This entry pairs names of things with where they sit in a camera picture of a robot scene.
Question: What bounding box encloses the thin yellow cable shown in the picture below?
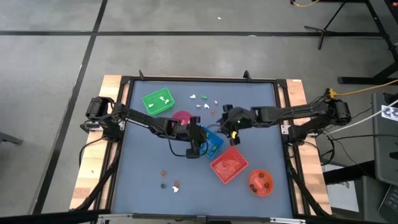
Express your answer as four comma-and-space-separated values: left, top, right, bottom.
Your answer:
290, 0, 320, 8

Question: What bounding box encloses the pink plastic bowl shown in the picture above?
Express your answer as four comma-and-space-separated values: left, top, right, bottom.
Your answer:
172, 110, 193, 126

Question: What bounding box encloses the wooden table side board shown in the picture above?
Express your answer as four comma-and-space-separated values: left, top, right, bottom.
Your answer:
278, 79, 333, 215
70, 74, 130, 210

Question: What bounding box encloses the black chair leg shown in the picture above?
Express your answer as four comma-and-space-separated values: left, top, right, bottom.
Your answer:
0, 132, 24, 146

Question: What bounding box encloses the black tripod stand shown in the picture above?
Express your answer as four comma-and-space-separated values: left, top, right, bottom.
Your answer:
303, 0, 348, 50

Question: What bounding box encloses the red plastic basket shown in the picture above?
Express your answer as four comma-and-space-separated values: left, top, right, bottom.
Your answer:
210, 146, 249, 184

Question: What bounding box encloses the blue plastic basket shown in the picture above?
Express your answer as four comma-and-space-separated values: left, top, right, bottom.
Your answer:
198, 124, 224, 160

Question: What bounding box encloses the white cable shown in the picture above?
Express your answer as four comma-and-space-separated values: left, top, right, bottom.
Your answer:
323, 99, 398, 136

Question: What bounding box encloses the grey cabinet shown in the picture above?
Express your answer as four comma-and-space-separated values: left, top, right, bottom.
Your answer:
371, 91, 398, 187

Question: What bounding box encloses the yellow extension cord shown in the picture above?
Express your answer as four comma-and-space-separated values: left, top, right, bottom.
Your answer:
325, 79, 398, 98

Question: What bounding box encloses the orange plastic bowl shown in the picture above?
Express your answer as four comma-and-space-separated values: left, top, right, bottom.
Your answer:
248, 169, 275, 197

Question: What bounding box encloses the black keyboard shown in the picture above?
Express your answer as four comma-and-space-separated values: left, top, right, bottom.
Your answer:
377, 183, 398, 224

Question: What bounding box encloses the black table frame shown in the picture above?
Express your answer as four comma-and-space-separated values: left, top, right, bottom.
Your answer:
70, 70, 332, 224

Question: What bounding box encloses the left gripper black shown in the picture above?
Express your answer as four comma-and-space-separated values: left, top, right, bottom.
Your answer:
185, 116, 208, 159

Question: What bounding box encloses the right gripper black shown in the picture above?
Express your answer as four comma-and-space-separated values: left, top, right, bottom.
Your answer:
217, 104, 253, 146

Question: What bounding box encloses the green plastic basket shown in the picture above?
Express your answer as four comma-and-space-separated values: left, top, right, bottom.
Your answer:
141, 86, 176, 116

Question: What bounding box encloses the black desk leg frame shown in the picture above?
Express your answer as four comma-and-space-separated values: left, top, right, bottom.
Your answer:
338, 0, 398, 85

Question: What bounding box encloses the printed marker tag paper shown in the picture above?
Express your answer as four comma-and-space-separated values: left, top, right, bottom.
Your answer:
381, 105, 398, 122

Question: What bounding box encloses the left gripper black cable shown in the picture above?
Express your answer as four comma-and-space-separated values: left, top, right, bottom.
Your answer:
167, 133, 189, 158

